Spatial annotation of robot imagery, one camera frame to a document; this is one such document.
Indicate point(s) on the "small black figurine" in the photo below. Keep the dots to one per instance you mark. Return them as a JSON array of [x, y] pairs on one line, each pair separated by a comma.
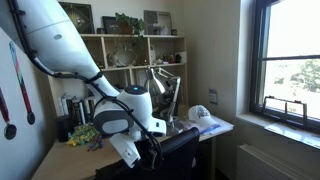
[[178, 58]]

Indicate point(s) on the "white baseball cap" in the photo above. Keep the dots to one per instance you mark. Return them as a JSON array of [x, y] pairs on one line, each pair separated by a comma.
[[200, 116]]

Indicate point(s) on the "grey framed picture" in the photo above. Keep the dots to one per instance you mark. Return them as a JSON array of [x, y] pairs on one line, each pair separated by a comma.
[[158, 21]]

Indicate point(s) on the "small brown figurine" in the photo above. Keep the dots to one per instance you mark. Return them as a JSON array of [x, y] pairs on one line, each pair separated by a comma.
[[171, 59]]

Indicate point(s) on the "white upright book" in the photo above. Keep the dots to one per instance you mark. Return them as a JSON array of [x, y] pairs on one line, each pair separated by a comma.
[[63, 105]]

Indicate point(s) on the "clear glass bowl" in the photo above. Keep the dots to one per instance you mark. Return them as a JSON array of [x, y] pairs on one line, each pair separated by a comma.
[[125, 57]]

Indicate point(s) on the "black thick book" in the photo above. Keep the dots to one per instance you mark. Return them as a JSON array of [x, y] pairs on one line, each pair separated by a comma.
[[74, 111]]

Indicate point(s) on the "black cylinder speaker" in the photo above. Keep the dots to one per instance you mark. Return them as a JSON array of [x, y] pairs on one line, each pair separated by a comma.
[[64, 128]]

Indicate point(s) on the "small dark jar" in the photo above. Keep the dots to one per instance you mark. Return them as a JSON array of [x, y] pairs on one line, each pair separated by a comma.
[[174, 32], [100, 30]]

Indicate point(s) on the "green potted trailing plant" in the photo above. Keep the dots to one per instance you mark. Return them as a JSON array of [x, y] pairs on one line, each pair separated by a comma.
[[128, 23]]

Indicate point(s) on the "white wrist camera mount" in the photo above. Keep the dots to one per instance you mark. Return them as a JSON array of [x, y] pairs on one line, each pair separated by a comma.
[[125, 150]]

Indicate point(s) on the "dark window frame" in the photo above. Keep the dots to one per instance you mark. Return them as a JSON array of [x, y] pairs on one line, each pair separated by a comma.
[[257, 66]]

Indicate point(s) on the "black device behind lamp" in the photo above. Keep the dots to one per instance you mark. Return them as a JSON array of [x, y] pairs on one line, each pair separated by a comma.
[[166, 106]]

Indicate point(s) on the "green patterned framed picture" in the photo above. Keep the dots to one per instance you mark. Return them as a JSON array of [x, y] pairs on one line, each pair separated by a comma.
[[81, 16]]

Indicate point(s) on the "dark book with white spine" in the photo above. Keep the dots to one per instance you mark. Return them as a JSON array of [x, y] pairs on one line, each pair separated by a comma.
[[88, 108]]

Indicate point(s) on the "medal on red ribbon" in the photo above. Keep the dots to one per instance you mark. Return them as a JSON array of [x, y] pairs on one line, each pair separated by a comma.
[[10, 130]]

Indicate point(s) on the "black office chair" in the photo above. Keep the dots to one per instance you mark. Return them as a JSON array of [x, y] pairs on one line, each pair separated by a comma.
[[180, 153]]

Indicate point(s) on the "stack of papers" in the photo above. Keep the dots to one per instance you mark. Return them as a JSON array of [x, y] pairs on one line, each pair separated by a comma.
[[224, 126]]

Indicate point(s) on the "silver desk lamp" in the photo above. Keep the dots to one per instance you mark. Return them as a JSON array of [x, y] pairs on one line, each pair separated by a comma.
[[156, 85]]

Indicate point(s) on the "black metal window bracket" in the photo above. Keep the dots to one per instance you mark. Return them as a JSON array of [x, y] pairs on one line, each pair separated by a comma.
[[286, 106]]

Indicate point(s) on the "beige wall radiator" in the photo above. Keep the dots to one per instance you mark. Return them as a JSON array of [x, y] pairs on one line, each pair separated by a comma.
[[263, 165]]

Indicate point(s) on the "small black picture frame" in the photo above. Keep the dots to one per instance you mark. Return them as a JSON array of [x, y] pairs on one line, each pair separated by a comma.
[[110, 25]]

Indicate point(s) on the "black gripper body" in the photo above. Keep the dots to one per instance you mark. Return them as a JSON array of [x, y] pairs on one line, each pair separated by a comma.
[[146, 150]]

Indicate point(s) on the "wooden desk shelf hutch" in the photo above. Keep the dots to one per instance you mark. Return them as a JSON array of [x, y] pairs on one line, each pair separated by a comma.
[[166, 65]]

